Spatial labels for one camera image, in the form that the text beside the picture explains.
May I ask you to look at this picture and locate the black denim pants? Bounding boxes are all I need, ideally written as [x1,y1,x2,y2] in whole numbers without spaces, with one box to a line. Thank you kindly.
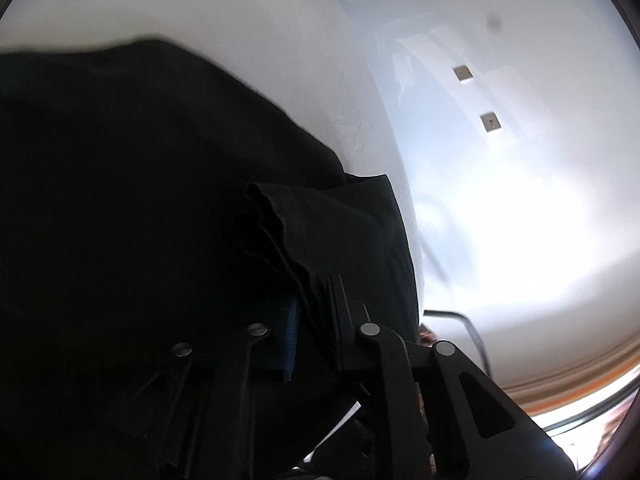
[1,40,418,479]

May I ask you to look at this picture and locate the upper wall socket plate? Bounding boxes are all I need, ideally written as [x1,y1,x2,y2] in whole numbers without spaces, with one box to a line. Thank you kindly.
[454,65,473,81]

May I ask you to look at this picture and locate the lower wall socket plate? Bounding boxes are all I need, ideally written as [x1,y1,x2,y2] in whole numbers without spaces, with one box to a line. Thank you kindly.
[480,112,501,132]

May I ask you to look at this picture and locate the wall socket plate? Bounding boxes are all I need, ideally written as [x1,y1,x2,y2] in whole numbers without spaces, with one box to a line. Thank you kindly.
[454,65,473,81]
[480,112,501,132]

